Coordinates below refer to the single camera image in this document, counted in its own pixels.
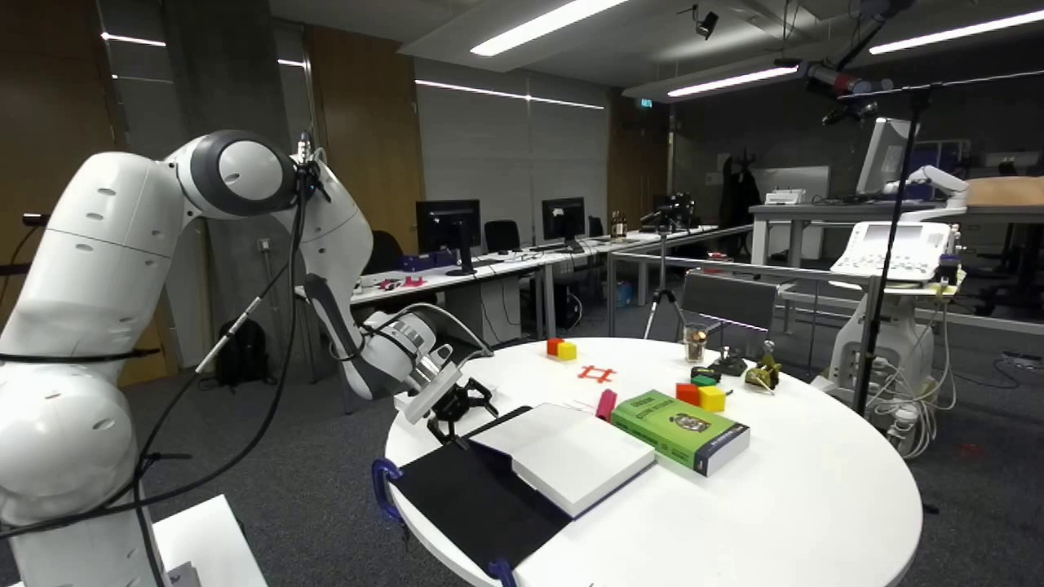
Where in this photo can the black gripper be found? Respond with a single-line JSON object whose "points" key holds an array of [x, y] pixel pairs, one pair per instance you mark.
{"points": [[449, 412]]}

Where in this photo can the blue cover book white pages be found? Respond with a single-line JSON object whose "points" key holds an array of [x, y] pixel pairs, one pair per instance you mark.
{"points": [[571, 457]]}

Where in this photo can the white robot base platform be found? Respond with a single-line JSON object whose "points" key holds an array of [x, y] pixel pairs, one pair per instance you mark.
{"points": [[214, 543]]}

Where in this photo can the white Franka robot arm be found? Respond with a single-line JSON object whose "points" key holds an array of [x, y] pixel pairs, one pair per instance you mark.
{"points": [[100, 249]]}

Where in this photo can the green book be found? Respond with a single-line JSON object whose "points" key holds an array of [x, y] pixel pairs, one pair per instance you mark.
{"points": [[672, 424]]}

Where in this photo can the orange and yellow block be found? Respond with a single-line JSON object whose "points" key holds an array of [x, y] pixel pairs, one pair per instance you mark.
{"points": [[563, 349]]}

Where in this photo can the black table mat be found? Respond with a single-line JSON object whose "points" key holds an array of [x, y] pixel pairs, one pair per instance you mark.
{"points": [[467, 510]]}

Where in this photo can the long white desk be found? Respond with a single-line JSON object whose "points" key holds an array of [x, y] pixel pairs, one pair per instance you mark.
{"points": [[510, 263]]}

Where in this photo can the black computer monitor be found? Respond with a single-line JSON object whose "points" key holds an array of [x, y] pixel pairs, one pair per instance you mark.
{"points": [[563, 216], [449, 225]]}

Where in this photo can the red and yellow block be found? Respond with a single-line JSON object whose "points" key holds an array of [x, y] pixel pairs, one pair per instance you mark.
{"points": [[702, 396]]}

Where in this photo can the small jar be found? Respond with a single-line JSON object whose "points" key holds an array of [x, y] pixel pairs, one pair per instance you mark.
{"points": [[696, 347]]}

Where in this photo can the green round block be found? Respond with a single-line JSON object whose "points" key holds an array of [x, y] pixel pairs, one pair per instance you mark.
{"points": [[707, 375]]}

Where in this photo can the black backpack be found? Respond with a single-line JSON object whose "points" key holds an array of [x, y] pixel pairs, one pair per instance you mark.
{"points": [[245, 357]]}

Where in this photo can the small black object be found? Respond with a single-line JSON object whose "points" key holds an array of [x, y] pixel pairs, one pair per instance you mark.
{"points": [[727, 362]]}

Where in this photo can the grey panel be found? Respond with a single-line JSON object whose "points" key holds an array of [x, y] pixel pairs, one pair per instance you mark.
{"points": [[727, 299]]}

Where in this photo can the dark toy figure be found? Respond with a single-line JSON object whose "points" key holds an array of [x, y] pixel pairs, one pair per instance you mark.
{"points": [[761, 375]]}

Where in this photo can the long ceiling light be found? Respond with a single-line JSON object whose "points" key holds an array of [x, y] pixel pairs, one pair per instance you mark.
{"points": [[736, 83], [132, 42], [957, 33], [505, 97], [543, 23]]}

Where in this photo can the person in black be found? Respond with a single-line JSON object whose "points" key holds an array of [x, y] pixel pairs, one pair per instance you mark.
{"points": [[738, 197]]}

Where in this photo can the green exit sign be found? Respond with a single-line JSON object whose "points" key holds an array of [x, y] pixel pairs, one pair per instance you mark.
{"points": [[643, 101]]}

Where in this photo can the black pole stand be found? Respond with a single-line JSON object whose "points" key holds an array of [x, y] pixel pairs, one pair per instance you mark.
{"points": [[886, 289]]}

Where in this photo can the white ultrasound machine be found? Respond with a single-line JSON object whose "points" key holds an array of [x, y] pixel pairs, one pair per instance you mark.
{"points": [[925, 256]]}

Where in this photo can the red flat cross frame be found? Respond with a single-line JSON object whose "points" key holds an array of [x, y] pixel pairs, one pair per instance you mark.
{"points": [[588, 371]]}

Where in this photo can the black camera tripod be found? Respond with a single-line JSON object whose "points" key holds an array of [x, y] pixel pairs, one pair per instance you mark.
{"points": [[662, 294]]}

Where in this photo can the ceiling camera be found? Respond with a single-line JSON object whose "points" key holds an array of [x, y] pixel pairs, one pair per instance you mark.
{"points": [[707, 21]]}

